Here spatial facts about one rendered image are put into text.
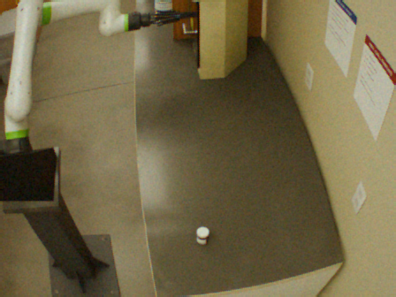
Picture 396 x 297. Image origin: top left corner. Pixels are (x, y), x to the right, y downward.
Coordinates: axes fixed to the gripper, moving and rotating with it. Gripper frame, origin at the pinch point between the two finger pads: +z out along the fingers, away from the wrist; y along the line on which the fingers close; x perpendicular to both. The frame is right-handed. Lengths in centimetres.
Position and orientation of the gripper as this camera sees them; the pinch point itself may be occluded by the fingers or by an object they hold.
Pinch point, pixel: (187, 15)
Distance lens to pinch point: 182.1
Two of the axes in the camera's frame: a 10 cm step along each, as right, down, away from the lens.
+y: -1.4, -7.5, 6.5
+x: 0.0, 6.5, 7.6
